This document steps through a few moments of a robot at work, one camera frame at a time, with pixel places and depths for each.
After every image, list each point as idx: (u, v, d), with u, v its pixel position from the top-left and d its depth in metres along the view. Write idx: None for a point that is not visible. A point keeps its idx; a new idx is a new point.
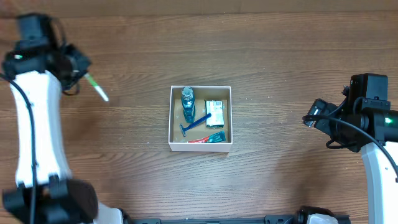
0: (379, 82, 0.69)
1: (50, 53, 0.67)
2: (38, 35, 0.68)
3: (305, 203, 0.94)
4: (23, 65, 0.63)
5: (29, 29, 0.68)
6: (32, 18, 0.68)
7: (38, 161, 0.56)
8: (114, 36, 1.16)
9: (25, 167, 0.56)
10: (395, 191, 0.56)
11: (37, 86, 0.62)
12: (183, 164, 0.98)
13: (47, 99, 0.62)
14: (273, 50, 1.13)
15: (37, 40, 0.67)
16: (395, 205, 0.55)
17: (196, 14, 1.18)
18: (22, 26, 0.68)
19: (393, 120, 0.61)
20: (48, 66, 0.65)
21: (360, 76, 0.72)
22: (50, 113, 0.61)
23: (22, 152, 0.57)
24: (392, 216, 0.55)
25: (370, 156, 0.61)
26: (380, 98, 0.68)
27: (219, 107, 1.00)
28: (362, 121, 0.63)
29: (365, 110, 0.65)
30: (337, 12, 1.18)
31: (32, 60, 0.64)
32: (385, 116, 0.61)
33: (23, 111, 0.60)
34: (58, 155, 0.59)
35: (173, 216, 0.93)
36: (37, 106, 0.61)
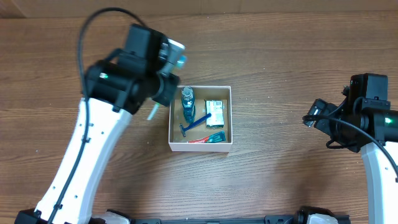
0: (379, 81, 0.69)
1: (140, 83, 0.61)
2: (139, 53, 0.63)
3: (305, 203, 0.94)
4: (106, 84, 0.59)
5: (135, 43, 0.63)
6: (144, 34, 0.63)
7: (66, 201, 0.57)
8: (114, 36, 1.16)
9: (51, 201, 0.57)
10: (395, 191, 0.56)
11: (102, 122, 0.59)
12: (183, 164, 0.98)
13: (101, 145, 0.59)
14: (273, 50, 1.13)
15: (134, 59, 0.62)
16: (395, 205, 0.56)
17: (196, 14, 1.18)
18: (136, 39, 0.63)
19: (394, 120, 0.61)
20: (131, 97, 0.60)
21: (360, 76, 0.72)
22: (99, 157, 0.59)
23: (56, 182, 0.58)
24: (392, 216, 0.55)
25: (371, 157, 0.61)
26: (381, 98, 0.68)
27: (219, 107, 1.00)
28: (362, 121, 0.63)
29: (365, 110, 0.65)
30: (337, 12, 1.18)
31: (117, 84, 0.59)
32: (385, 116, 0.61)
33: (78, 143, 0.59)
34: (85, 201, 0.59)
35: (173, 216, 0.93)
36: (89, 144, 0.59)
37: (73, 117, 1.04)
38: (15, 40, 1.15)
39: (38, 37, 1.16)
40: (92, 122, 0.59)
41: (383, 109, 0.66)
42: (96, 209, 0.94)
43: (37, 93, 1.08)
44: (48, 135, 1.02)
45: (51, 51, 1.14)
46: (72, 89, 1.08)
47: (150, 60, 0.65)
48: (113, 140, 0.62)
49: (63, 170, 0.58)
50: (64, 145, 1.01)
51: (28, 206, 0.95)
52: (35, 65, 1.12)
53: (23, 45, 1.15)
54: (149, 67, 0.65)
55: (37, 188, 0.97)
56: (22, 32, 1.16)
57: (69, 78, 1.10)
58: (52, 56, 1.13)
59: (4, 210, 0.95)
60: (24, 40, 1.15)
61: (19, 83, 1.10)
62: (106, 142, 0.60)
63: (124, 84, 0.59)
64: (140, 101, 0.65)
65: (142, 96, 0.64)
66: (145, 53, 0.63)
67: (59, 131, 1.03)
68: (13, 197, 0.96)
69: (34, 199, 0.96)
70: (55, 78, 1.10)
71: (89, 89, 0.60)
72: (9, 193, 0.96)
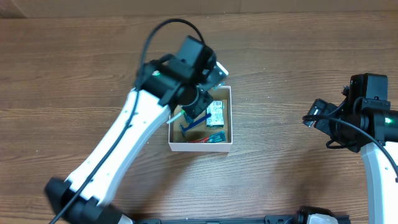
0: (379, 81, 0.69)
1: (186, 86, 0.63)
2: (188, 63, 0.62)
3: (305, 203, 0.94)
4: (157, 81, 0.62)
5: (185, 53, 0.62)
6: (197, 47, 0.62)
7: (98, 175, 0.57)
8: (114, 36, 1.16)
9: (83, 173, 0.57)
10: (395, 191, 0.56)
11: (147, 113, 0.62)
12: (183, 164, 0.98)
13: (140, 134, 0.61)
14: (273, 50, 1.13)
15: (183, 67, 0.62)
16: (395, 205, 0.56)
17: (196, 14, 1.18)
18: (189, 50, 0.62)
19: (393, 120, 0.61)
20: (175, 98, 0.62)
21: (360, 76, 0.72)
22: (136, 144, 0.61)
23: (91, 157, 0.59)
24: (392, 216, 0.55)
25: (371, 157, 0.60)
26: (380, 98, 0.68)
27: (219, 107, 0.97)
28: (362, 121, 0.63)
29: (365, 111, 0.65)
30: (337, 13, 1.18)
31: (165, 83, 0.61)
32: (385, 116, 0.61)
33: (120, 126, 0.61)
34: (112, 183, 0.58)
35: (173, 216, 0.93)
36: (130, 129, 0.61)
37: (73, 116, 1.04)
38: (15, 40, 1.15)
39: (38, 37, 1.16)
40: (137, 111, 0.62)
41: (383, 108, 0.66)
42: None
43: (37, 93, 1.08)
44: (48, 134, 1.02)
45: (51, 51, 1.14)
46: (72, 89, 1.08)
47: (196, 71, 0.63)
48: (148, 133, 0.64)
49: (101, 147, 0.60)
50: (63, 145, 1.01)
51: (27, 206, 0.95)
52: (35, 65, 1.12)
53: (23, 45, 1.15)
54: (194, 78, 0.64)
55: (37, 189, 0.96)
56: (22, 32, 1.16)
57: (69, 78, 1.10)
58: (52, 56, 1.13)
59: (5, 210, 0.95)
60: (24, 40, 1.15)
61: (19, 83, 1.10)
62: (144, 132, 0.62)
63: (173, 86, 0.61)
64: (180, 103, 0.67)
65: (184, 100, 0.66)
66: (193, 65, 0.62)
67: (59, 130, 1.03)
68: (13, 197, 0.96)
69: (34, 199, 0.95)
70: (55, 78, 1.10)
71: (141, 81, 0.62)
72: (8, 193, 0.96)
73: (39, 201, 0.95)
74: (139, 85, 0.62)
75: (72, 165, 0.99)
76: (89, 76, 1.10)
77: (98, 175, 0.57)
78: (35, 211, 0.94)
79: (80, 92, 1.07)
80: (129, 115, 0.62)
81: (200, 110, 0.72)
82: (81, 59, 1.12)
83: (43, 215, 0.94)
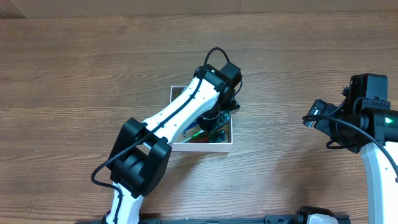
0: (379, 81, 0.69)
1: (230, 86, 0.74)
2: (229, 76, 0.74)
3: (305, 203, 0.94)
4: (206, 78, 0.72)
5: (227, 70, 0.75)
6: (236, 70, 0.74)
7: (168, 125, 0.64)
8: (114, 36, 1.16)
9: (155, 120, 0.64)
10: (395, 191, 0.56)
11: (206, 91, 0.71)
12: (183, 164, 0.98)
13: (201, 105, 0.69)
14: (273, 50, 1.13)
15: (226, 76, 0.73)
16: (395, 206, 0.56)
17: (196, 14, 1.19)
18: (230, 68, 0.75)
19: (394, 120, 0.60)
20: (221, 93, 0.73)
21: (360, 76, 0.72)
22: (196, 112, 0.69)
23: (163, 111, 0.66)
24: (392, 216, 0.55)
25: (371, 157, 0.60)
26: (380, 98, 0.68)
27: None
28: (362, 121, 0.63)
29: (365, 110, 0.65)
30: (337, 12, 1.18)
31: (214, 81, 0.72)
32: (385, 116, 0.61)
33: (185, 97, 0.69)
34: (173, 138, 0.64)
35: (173, 216, 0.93)
36: (193, 98, 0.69)
37: (73, 116, 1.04)
38: (15, 40, 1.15)
39: (38, 37, 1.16)
40: (199, 89, 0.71)
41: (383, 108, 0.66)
42: (96, 209, 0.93)
43: (37, 93, 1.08)
44: (48, 135, 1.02)
45: (52, 51, 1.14)
46: (72, 89, 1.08)
47: (232, 85, 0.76)
48: (200, 112, 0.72)
49: (171, 107, 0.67)
50: (63, 145, 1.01)
51: (27, 206, 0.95)
52: (35, 65, 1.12)
53: (23, 44, 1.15)
54: (232, 88, 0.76)
55: (37, 188, 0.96)
56: (22, 32, 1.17)
57: (69, 78, 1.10)
58: (52, 56, 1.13)
59: (5, 210, 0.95)
60: (24, 40, 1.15)
61: (18, 83, 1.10)
62: (201, 107, 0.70)
63: (222, 81, 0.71)
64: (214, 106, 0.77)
65: (224, 99, 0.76)
66: (234, 77, 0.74)
67: (59, 130, 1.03)
68: (12, 197, 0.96)
69: (34, 199, 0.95)
70: (55, 78, 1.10)
71: (199, 73, 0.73)
72: (8, 194, 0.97)
73: (38, 201, 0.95)
74: (199, 75, 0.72)
75: (71, 165, 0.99)
76: (89, 76, 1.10)
77: (168, 125, 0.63)
78: (34, 211, 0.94)
79: (79, 92, 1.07)
80: (192, 91, 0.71)
81: (217, 127, 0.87)
82: (81, 59, 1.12)
83: (43, 215, 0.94)
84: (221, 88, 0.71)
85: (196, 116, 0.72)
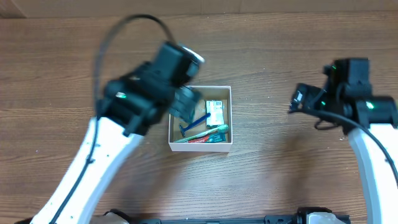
0: (361, 66, 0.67)
1: (158, 107, 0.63)
2: (164, 76, 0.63)
3: (305, 203, 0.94)
4: (119, 105, 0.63)
5: (164, 63, 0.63)
6: (176, 53, 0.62)
7: (61, 219, 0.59)
8: (114, 36, 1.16)
9: (45, 216, 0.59)
10: (385, 171, 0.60)
11: (109, 147, 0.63)
12: (183, 164, 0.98)
13: (104, 168, 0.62)
14: (273, 50, 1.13)
15: (158, 81, 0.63)
16: (388, 184, 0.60)
17: (196, 14, 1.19)
18: (168, 57, 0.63)
19: (375, 106, 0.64)
20: (144, 119, 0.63)
21: (342, 61, 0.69)
22: (102, 176, 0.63)
23: (52, 198, 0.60)
24: (386, 195, 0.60)
25: (359, 142, 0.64)
26: (363, 82, 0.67)
27: (219, 107, 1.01)
28: (346, 108, 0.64)
29: (347, 99, 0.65)
30: (337, 12, 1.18)
31: (130, 107, 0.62)
32: (367, 101, 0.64)
33: (81, 163, 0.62)
34: (83, 215, 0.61)
35: (173, 216, 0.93)
36: (91, 163, 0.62)
37: (73, 116, 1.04)
38: (15, 40, 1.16)
39: (38, 37, 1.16)
40: (99, 144, 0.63)
41: (365, 95, 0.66)
42: (96, 209, 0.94)
43: (37, 93, 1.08)
44: (48, 135, 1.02)
45: (51, 51, 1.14)
46: (72, 89, 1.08)
47: (176, 81, 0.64)
48: (115, 165, 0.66)
49: (64, 186, 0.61)
50: (63, 145, 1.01)
51: (28, 206, 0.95)
52: (35, 65, 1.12)
53: (23, 44, 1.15)
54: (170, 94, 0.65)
55: (37, 188, 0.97)
56: (22, 32, 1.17)
57: (69, 78, 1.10)
58: (52, 56, 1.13)
59: (5, 210, 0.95)
60: (24, 40, 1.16)
61: (19, 83, 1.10)
62: (107, 167, 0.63)
63: (143, 107, 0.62)
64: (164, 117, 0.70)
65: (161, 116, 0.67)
66: (170, 73, 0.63)
67: (59, 130, 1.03)
68: (13, 197, 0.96)
69: (34, 199, 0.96)
70: (55, 78, 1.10)
71: (102, 107, 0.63)
72: (9, 193, 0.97)
73: (39, 201, 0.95)
74: (100, 113, 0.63)
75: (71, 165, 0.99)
76: (89, 77, 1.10)
77: (61, 220, 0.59)
78: (35, 211, 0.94)
79: (80, 92, 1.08)
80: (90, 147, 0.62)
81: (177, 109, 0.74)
82: (81, 60, 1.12)
83: None
84: (141, 116, 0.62)
85: (112, 169, 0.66)
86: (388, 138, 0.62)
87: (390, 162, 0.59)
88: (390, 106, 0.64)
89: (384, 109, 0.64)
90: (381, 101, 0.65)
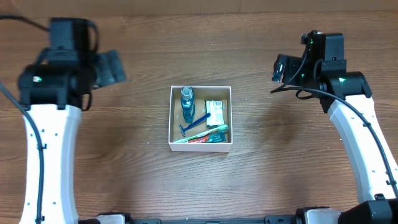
0: (336, 42, 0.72)
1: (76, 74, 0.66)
2: (68, 47, 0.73)
3: (305, 203, 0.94)
4: (41, 86, 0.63)
5: (61, 39, 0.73)
6: (66, 25, 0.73)
7: (46, 208, 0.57)
8: (114, 36, 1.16)
9: (30, 216, 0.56)
10: (364, 134, 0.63)
11: (52, 126, 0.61)
12: (183, 164, 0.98)
13: (61, 143, 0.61)
14: (273, 50, 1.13)
15: (66, 53, 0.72)
16: (370, 146, 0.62)
17: (196, 14, 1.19)
18: (61, 32, 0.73)
19: (347, 79, 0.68)
20: (70, 90, 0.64)
21: (319, 35, 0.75)
22: (64, 152, 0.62)
23: (27, 198, 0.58)
24: (370, 157, 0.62)
25: (338, 113, 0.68)
26: (337, 58, 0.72)
27: (219, 107, 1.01)
28: (321, 85, 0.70)
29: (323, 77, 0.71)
30: (337, 12, 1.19)
31: (55, 83, 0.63)
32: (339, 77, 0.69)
33: (35, 153, 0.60)
34: (64, 197, 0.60)
35: (173, 216, 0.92)
36: (46, 146, 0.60)
37: None
38: (15, 40, 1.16)
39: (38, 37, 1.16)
40: (41, 129, 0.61)
41: (339, 70, 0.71)
42: (95, 209, 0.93)
43: None
44: None
45: None
46: None
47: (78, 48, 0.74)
48: (71, 139, 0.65)
49: (33, 180, 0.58)
50: None
51: None
52: None
53: (23, 44, 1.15)
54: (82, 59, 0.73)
55: None
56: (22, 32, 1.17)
57: None
58: None
59: (4, 210, 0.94)
60: (24, 40, 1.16)
61: None
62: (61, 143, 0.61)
63: (60, 81, 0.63)
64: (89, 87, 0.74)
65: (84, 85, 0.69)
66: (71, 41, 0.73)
67: None
68: (12, 197, 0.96)
69: None
70: None
71: (24, 99, 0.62)
72: (8, 194, 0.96)
73: None
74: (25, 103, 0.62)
75: None
76: None
77: (45, 210, 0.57)
78: None
79: None
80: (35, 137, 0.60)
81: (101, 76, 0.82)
82: None
83: None
84: (65, 85, 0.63)
85: (70, 144, 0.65)
86: (363, 105, 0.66)
87: (367, 124, 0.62)
88: (362, 83, 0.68)
89: (355, 84, 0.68)
90: (352, 76, 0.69)
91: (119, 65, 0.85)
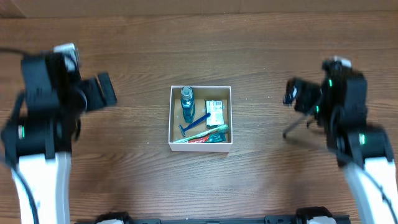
0: (357, 89, 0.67)
1: (60, 122, 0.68)
2: (45, 89, 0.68)
3: (305, 203, 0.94)
4: (27, 139, 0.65)
5: (35, 79, 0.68)
6: (41, 65, 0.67)
7: None
8: (114, 36, 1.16)
9: None
10: (382, 208, 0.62)
11: (40, 180, 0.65)
12: (183, 164, 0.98)
13: (53, 195, 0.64)
14: (273, 50, 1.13)
15: (46, 97, 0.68)
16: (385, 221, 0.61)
17: (196, 14, 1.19)
18: (36, 71, 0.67)
19: (366, 140, 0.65)
20: (55, 142, 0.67)
21: (340, 81, 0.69)
22: (58, 203, 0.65)
23: None
24: None
25: (355, 180, 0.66)
26: (359, 106, 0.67)
27: (219, 107, 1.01)
28: (339, 142, 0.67)
29: (339, 130, 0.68)
30: (337, 12, 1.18)
31: (40, 133, 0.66)
32: (358, 135, 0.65)
33: (27, 210, 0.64)
34: None
35: (173, 216, 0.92)
36: (37, 203, 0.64)
37: None
38: (15, 40, 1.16)
39: (39, 37, 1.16)
40: (32, 185, 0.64)
41: (359, 121, 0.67)
42: (96, 209, 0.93)
43: None
44: None
45: None
46: None
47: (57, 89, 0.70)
48: (65, 188, 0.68)
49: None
50: None
51: None
52: None
53: (23, 44, 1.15)
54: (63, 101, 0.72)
55: None
56: (22, 32, 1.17)
57: None
58: None
59: (4, 210, 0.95)
60: (24, 40, 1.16)
61: None
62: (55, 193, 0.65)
63: (44, 135, 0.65)
64: (74, 121, 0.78)
65: (67, 131, 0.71)
66: (48, 80, 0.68)
67: None
68: (13, 197, 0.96)
69: None
70: None
71: (11, 155, 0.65)
72: (8, 193, 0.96)
73: None
74: (14, 157, 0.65)
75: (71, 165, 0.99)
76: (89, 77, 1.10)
77: None
78: None
79: None
80: (27, 193, 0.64)
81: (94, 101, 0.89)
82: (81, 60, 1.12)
83: None
84: (48, 137, 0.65)
85: (65, 188, 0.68)
86: (385, 178, 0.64)
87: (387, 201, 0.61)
88: (383, 139, 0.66)
89: (378, 144, 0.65)
90: (372, 134, 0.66)
91: (109, 88, 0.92)
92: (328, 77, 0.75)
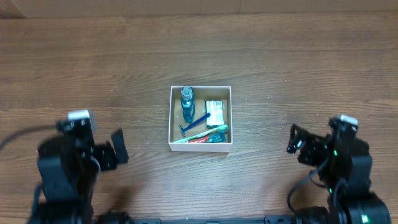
0: (364, 167, 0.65)
1: (80, 213, 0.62)
2: (63, 184, 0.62)
3: (305, 203, 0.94)
4: None
5: (50, 177, 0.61)
6: (56, 159, 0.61)
7: None
8: (114, 36, 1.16)
9: None
10: None
11: None
12: (183, 164, 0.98)
13: None
14: (273, 50, 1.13)
15: (63, 192, 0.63)
16: None
17: (196, 14, 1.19)
18: (53, 173, 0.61)
19: (370, 218, 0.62)
20: None
21: (346, 153, 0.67)
22: None
23: None
24: None
25: None
26: (363, 181, 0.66)
27: (219, 107, 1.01)
28: (341, 216, 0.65)
29: (342, 203, 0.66)
30: (337, 13, 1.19)
31: None
32: (361, 212, 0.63)
33: None
34: None
35: (173, 216, 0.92)
36: None
37: None
38: (15, 40, 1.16)
39: (39, 37, 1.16)
40: None
41: (360, 195, 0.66)
42: (95, 209, 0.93)
43: (37, 93, 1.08)
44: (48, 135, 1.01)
45: (52, 51, 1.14)
46: (72, 89, 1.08)
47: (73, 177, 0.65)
48: None
49: None
50: None
51: (27, 206, 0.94)
52: (35, 65, 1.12)
53: (23, 44, 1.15)
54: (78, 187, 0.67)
55: None
56: (22, 32, 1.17)
57: (69, 78, 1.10)
58: (53, 56, 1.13)
59: (4, 210, 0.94)
60: (24, 40, 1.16)
61: (18, 83, 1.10)
62: None
63: None
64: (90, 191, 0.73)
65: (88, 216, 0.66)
66: (61, 173, 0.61)
67: None
68: (12, 197, 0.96)
69: None
70: (55, 78, 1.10)
71: None
72: (8, 194, 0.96)
73: None
74: None
75: None
76: (89, 77, 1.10)
77: None
78: None
79: (80, 93, 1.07)
80: None
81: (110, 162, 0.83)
82: (81, 60, 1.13)
83: None
84: None
85: None
86: None
87: None
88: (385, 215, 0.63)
89: (380, 218, 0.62)
90: (374, 209, 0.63)
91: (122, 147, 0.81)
92: (332, 142, 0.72)
